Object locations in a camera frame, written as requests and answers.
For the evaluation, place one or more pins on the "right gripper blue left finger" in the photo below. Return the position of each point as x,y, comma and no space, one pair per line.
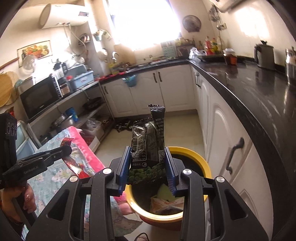
122,171

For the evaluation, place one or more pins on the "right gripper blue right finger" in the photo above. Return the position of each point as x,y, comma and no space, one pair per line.
171,172

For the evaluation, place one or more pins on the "dark green pea snack bag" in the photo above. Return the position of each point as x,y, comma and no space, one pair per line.
148,147

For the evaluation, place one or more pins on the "red snack wrapper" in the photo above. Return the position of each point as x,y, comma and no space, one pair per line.
71,163

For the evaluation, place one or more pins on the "yellow rimmed trash bin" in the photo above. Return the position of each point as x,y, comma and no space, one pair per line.
139,195

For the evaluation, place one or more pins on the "white lower kitchen cabinets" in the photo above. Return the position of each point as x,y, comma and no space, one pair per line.
229,150

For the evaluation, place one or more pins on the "Hello Kitty patterned tablecloth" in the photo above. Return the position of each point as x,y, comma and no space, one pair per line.
48,183

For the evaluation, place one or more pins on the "plastic drawer cabinet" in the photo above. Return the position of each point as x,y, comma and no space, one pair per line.
24,144

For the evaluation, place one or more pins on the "round wooden cutting board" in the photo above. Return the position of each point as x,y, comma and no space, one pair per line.
9,92

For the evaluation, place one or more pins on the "black microwave oven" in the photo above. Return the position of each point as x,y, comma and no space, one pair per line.
40,96

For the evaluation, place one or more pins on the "teal hanging basket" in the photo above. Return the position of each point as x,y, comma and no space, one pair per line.
130,81

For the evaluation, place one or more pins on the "blue dish rack box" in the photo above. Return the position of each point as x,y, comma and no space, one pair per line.
81,80

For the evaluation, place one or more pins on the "framed food picture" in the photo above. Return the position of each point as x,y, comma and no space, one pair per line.
39,50

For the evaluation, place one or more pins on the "glass jar with brown contents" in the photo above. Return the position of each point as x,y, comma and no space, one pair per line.
230,56

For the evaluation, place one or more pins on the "metal kettle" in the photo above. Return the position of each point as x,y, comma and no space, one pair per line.
264,55

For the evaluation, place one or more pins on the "white water heater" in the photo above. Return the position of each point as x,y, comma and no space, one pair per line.
59,15

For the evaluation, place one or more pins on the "round wall plate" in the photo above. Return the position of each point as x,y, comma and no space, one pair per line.
191,23

